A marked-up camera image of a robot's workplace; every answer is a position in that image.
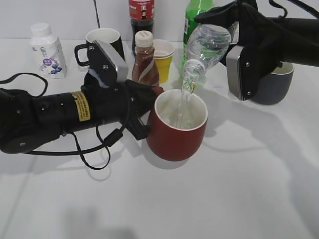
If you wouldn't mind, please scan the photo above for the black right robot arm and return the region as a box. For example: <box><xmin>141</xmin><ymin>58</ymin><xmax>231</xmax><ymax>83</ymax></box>
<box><xmin>195</xmin><ymin>0</ymin><xmax>319</xmax><ymax>78</ymax></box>

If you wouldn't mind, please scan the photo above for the white yogurt bottle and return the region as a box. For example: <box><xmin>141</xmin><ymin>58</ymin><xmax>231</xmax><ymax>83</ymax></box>
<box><xmin>29</xmin><ymin>23</ymin><xmax>67</xmax><ymax>79</ymax></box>

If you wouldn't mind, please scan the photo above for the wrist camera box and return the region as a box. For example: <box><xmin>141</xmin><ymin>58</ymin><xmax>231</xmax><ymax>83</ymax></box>
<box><xmin>88</xmin><ymin>40</ymin><xmax>129</xmax><ymax>88</ymax></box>
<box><xmin>226</xmin><ymin>45</ymin><xmax>260</xmax><ymax>101</ymax></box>

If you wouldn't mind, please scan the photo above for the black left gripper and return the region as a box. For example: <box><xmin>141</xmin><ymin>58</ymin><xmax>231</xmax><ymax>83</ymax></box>
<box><xmin>81</xmin><ymin>71</ymin><xmax>160</xmax><ymax>140</ymax></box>

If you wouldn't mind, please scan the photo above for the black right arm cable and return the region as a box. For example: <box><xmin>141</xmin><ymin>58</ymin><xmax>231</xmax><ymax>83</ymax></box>
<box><xmin>269</xmin><ymin>0</ymin><xmax>319</xmax><ymax>19</ymax></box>

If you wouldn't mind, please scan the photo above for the cola bottle red label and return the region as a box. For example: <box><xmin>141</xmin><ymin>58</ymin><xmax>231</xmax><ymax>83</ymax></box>
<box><xmin>129</xmin><ymin>0</ymin><xmax>155</xmax><ymax>56</ymax></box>

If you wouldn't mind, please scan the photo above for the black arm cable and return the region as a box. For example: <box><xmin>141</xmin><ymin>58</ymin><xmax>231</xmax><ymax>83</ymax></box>
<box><xmin>0</xmin><ymin>72</ymin><xmax>130</xmax><ymax>171</ymax></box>
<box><xmin>269</xmin><ymin>0</ymin><xmax>319</xmax><ymax>19</ymax></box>

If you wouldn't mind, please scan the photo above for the red mug white inside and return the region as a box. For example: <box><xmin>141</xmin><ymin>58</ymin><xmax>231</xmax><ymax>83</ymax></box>
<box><xmin>147</xmin><ymin>89</ymin><xmax>208</xmax><ymax>161</ymax></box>

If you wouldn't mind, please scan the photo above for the dark grey mug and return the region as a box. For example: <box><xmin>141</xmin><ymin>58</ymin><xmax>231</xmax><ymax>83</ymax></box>
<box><xmin>250</xmin><ymin>62</ymin><xmax>294</xmax><ymax>106</ymax></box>

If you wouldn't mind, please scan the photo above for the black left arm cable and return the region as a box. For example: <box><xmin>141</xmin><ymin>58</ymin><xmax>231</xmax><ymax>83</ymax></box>
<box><xmin>0</xmin><ymin>72</ymin><xmax>130</xmax><ymax>171</ymax></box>

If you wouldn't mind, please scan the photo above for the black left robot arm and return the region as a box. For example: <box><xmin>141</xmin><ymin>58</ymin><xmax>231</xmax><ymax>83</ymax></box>
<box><xmin>0</xmin><ymin>74</ymin><xmax>158</xmax><ymax>154</ymax></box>

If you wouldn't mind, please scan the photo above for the yellow paper cup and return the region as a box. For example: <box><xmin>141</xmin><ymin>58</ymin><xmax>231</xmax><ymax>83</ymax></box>
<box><xmin>155</xmin><ymin>56</ymin><xmax>173</xmax><ymax>84</ymax></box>

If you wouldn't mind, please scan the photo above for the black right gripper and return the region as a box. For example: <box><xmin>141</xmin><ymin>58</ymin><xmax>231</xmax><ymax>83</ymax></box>
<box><xmin>194</xmin><ymin>1</ymin><xmax>282</xmax><ymax>80</ymax></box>

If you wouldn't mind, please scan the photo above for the white paper cup inner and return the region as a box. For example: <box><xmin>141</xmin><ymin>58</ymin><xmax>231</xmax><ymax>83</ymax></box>
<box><xmin>153</xmin><ymin>39</ymin><xmax>175</xmax><ymax>59</ymax></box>

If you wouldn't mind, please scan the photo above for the green soda bottle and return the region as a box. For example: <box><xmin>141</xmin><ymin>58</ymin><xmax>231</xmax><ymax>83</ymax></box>
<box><xmin>180</xmin><ymin>0</ymin><xmax>214</xmax><ymax>73</ymax></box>

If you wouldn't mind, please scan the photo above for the Nescafe coffee bottle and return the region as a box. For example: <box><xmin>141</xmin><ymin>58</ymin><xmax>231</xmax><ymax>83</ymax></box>
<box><xmin>132</xmin><ymin>30</ymin><xmax>160</xmax><ymax>86</ymax></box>

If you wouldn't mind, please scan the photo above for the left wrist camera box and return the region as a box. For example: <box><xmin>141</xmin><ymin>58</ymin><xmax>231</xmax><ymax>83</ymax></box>
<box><xmin>88</xmin><ymin>40</ymin><xmax>129</xmax><ymax>88</ymax></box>

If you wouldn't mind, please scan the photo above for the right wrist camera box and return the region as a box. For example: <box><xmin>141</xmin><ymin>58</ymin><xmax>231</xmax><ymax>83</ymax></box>
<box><xmin>226</xmin><ymin>45</ymin><xmax>260</xmax><ymax>101</ymax></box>

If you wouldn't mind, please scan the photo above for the clear water bottle green label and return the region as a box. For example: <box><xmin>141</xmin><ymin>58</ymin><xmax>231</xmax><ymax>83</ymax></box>
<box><xmin>182</xmin><ymin>24</ymin><xmax>231</xmax><ymax>84</ymax></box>

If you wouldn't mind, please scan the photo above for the black mug white inside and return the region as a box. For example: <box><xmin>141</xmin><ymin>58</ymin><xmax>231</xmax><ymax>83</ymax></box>
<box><xmin>74</xmin><ymin>28</ymin><xmax>125</xmax><ymax>67</ymax></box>

